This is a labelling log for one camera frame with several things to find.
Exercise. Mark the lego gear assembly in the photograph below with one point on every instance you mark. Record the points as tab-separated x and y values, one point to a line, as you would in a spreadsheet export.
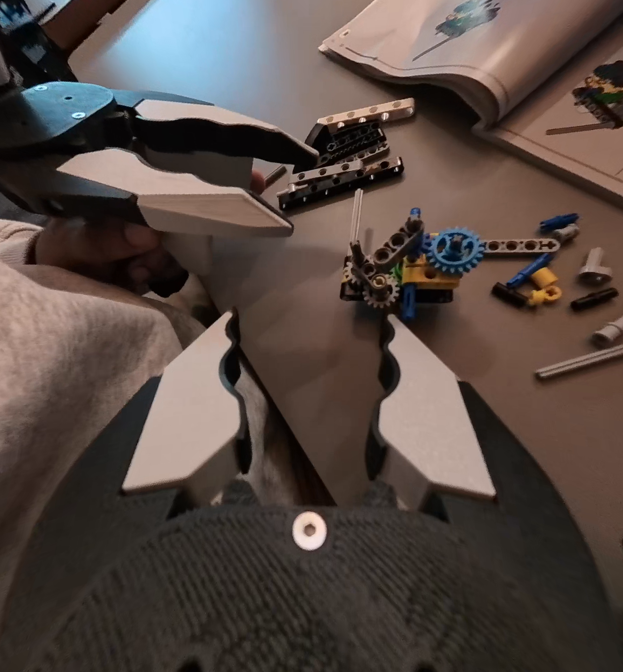
456	257

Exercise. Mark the short white lego beam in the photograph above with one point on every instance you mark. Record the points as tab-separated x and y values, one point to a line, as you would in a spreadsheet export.
327	170

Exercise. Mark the thin grey lego liftarm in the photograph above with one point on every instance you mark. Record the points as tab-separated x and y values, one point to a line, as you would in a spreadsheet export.
521	245

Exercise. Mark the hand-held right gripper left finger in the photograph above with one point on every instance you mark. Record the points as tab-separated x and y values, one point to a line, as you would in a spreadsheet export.
190	420

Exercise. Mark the long grey lego pin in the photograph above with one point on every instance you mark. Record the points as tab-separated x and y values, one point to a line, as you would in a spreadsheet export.
618	325

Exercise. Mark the yellow lego connector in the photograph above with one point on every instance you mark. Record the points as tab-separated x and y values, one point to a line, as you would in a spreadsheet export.
542	281

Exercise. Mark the blue and grey lego connector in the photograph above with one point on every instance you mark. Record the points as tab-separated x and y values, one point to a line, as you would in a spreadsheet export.
558	221

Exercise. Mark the person's left forearm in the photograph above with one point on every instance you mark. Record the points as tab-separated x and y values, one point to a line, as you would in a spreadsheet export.
38	294

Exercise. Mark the person's left hand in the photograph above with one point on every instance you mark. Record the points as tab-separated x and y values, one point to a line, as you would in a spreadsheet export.
111	249

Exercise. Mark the black lego beam with holes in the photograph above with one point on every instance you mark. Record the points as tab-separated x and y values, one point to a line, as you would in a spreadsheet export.
343	189

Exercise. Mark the long white lego beam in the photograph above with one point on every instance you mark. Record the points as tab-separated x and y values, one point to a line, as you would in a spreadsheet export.
379	107

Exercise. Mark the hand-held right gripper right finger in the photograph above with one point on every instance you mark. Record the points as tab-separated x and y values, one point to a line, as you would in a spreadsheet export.
432	430

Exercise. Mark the long thin grey lego axle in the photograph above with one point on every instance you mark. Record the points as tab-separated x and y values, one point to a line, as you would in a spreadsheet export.
357	215

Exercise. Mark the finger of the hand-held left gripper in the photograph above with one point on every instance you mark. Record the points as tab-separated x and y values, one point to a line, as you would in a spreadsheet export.
201	113
185	202

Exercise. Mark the person's grey sweatshirt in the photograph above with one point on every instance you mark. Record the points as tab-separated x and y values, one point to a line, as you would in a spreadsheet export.
27	498

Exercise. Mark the black lego pin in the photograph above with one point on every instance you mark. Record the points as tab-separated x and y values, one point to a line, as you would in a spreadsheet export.
595	298
508	294

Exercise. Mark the blue lego axle pin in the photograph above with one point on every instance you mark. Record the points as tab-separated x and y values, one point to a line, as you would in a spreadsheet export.
526	270

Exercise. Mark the lego instruction booklet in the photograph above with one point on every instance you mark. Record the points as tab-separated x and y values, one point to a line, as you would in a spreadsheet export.
500	42

